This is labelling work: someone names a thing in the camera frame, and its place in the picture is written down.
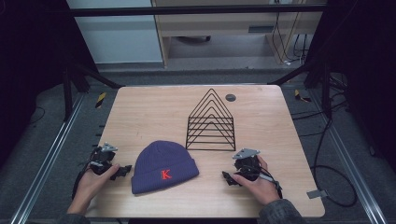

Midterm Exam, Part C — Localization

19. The black metal stand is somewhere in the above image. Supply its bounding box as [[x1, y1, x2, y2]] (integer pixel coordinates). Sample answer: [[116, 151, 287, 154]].
[[61, 61, 126, 123], [266, 61, 333, 119]]

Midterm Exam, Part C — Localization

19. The person's right hand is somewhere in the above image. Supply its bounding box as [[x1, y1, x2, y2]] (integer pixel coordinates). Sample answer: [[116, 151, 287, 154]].
[[231, 154, 281, 207]]

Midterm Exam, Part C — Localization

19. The person's left hand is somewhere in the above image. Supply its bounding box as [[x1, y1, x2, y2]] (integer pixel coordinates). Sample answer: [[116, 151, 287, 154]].
[[66, 163, 121, 217]]

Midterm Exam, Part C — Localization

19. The black wire file rack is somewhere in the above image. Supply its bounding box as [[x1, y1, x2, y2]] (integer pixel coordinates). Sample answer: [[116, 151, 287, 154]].
[[185, 88, 237, 152]]

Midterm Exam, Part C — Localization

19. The bundle of hanging cables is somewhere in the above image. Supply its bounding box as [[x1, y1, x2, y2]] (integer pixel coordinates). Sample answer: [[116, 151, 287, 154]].
[[271, 0, 310, 67]]

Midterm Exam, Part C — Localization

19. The white cabinet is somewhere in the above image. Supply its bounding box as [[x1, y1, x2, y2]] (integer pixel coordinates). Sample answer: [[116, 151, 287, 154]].
[[65, 0, 164, 65]]

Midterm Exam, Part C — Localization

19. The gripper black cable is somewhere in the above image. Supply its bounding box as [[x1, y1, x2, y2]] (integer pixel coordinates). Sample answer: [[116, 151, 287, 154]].
[[246, 166, 284, 200], [71, 148, 100, 201]]

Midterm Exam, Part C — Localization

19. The light wooden desk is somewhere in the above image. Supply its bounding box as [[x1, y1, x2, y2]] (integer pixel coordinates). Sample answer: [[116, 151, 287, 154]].
[[150, 0, 329, 68]]

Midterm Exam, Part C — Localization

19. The grey tape strip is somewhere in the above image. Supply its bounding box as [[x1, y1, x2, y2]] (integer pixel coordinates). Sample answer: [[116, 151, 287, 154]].
[[305, 189, 329, 201]]

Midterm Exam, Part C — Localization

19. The black horizontal frame bar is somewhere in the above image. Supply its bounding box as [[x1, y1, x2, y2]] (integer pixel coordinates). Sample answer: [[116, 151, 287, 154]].
[[66, 3, 329, 18]]

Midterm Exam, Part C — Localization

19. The aluminium frame rail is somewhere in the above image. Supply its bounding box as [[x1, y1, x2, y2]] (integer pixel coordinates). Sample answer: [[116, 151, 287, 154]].
[[309, 88, 389, 224], [8, 92, 87, 224]]

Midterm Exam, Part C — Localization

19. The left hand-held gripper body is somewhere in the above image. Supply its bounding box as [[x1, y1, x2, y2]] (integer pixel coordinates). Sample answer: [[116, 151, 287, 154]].
[[89, 142, 119, 175]]

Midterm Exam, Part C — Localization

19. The black curtain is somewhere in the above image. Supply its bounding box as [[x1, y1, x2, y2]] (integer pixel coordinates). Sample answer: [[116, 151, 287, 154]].
[[304, 0, 396, 175], [0, 0, 99, 169]]

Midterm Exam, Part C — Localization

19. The yellow black striped tape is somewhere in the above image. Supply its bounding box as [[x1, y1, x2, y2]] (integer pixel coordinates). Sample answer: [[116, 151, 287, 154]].
[[293, 89, 313, 104], [94, 91, 107, 109]]

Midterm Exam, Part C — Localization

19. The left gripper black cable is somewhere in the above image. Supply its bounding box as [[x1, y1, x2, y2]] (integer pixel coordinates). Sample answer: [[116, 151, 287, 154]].
[[71, 148, 100, 201]]

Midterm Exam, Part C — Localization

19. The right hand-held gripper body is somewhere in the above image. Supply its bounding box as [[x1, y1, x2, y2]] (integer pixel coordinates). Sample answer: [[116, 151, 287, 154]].
[[232, 147, 269, 183]]

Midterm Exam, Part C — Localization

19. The purple knit beanie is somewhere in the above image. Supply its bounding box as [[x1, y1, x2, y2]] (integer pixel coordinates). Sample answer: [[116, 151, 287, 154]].
[[130, 139, 201, 196]]

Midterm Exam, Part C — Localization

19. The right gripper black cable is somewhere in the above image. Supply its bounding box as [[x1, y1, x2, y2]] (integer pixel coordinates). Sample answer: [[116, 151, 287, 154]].
[[246, 166, 284, 200]]

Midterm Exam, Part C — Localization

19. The black floor cable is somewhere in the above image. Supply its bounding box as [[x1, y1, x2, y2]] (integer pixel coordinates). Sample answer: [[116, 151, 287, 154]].
[[290, 92, 359, 208]]

